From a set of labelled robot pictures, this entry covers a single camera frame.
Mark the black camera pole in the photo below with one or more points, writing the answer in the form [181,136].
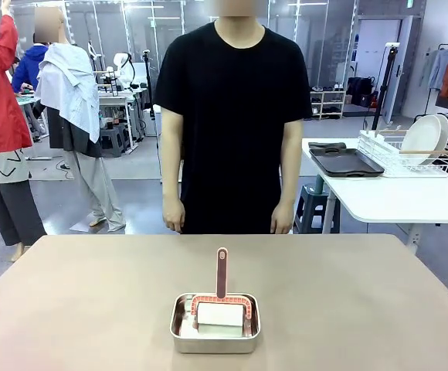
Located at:
[149,85]

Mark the cream plate in rack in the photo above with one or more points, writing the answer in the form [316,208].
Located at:
[421,139]
[445,129]

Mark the rectangular stainless steel tray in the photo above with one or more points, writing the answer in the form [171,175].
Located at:
[214,346]

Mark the black camera tripod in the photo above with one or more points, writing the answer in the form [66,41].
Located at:
[387,77]

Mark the person in black t-shirt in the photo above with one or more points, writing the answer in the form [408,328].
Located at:
[231,116]

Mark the grey hanging shirt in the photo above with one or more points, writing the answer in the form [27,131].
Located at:
[434,69]

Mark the stacked grey stools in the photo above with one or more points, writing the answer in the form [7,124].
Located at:
[114,141]

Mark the dark bags pile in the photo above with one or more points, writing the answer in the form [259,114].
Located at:
[361,90]

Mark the white frame workbench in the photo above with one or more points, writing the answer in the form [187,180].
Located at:
[116,99]

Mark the person's left hand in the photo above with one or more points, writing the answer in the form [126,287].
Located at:
[284,219]

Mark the white shoe rack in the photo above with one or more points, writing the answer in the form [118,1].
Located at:
[330,102]

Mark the mannequin in white shirt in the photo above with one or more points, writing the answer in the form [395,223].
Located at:
[69,85]

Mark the person's left forearm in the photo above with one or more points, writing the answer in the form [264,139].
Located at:
[291,181]

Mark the background person blue hoodie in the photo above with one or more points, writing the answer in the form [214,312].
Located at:
[27,71]

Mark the person's right hand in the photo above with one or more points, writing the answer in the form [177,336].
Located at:
[174,214]

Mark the person's right forearm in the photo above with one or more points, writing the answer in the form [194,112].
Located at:
[172,178]

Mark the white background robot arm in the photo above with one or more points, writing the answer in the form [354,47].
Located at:
[123,65]

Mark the black folded cloth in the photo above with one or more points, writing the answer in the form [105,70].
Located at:
[326,145]

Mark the white floor sheet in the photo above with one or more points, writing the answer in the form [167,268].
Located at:
[80,227]

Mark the grey plastic step stool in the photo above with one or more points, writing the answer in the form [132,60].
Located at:
[314,208]

